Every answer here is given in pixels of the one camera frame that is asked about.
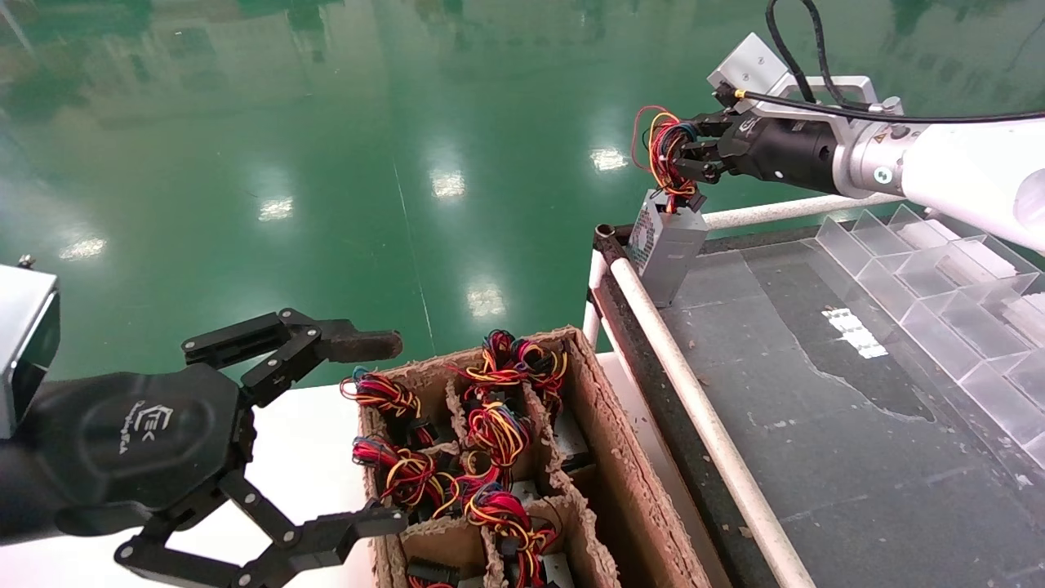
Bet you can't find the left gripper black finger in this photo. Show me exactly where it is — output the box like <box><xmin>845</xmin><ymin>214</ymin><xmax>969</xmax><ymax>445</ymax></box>
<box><xmin>181</xmin><ymin>309</ymin><xmax>405</xmax><ymax>409</ymax></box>

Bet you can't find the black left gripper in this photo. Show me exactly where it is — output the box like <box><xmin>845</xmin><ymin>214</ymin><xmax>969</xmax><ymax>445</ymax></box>
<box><xmin>0</xmin><ymin>365</ymin><xmax>409</xmax><ymax>588</ymax></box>

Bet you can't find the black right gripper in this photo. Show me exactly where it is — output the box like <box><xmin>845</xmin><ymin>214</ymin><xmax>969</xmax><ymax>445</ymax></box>
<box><xmin>676</xmin><ymin>109</ymin><xmax>846</xmax><ymax>197</ymax></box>

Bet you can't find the black pipe joint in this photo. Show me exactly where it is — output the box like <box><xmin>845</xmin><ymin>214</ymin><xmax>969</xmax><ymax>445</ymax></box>
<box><xmin>594</xmin><ymin>222</ymin><xmax>646</xmax><ymax>264</ymax></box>

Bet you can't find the white paper label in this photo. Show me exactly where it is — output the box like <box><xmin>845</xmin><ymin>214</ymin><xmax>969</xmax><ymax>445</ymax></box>
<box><xmin>820</xmin><ymin>306</ymin><xmax>889</xmax><ymax>360</ymax></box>

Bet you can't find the white block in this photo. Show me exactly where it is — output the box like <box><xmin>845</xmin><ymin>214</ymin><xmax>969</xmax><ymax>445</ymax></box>
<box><xmin>896</xmin><ymin>220</ymin><xmax>964</xmax><ymax>250</ymax></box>
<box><xmin>939</xmin><ymin>241</ymin><xmax>1019</xmax><ymax>283</ymax></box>

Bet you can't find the brown cardboard divider box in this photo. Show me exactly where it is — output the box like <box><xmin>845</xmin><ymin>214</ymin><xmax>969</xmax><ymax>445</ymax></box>
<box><xmin>357</xmin><ymin>327</ymin><xmax>715</xmax><ymax>588</ymax></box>

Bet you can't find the clear acrylic divider organizer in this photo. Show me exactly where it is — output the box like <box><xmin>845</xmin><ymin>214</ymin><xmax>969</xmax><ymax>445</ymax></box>
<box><xmin>804</xmin><ymin>204</ymin><xmax>1045</xmax><ymax>470</ymax></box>

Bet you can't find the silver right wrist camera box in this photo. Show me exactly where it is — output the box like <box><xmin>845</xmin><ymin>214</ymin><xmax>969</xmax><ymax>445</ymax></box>
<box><xmin>707</xmin><ymin>33</ymin><xmax>791</xmax><ymax>105</ymax></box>

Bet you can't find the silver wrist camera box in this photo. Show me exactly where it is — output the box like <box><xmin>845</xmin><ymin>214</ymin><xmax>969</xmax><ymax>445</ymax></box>
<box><xmin>707</xmin><ymin>33</ymin><xmax>791</xmax><ymax>105</ymax></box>
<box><xmin>0</xmin><ymin>256</ymin><xmax>62</xmax><ymax>442</ymax></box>

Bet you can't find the upper centre wire bundle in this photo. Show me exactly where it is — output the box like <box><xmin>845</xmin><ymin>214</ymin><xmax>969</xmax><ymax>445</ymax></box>
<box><xmin>457</xmin><ymin>330</ymin><xmax>525</xmax><ymax>389</ymax></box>

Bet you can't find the silver camera mount bracket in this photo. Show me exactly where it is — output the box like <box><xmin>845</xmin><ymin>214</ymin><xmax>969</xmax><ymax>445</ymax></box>
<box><xmin>763</xmin><ymin>75</ymin><xmax>905</xmax><ymax>119</ymax></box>

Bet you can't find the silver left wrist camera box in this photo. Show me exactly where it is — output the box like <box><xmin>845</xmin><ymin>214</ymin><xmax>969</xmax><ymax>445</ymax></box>
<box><xmin>0</xmin><ymin>256</ymin><xmax>62</xmax><ymax>442</ymax></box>

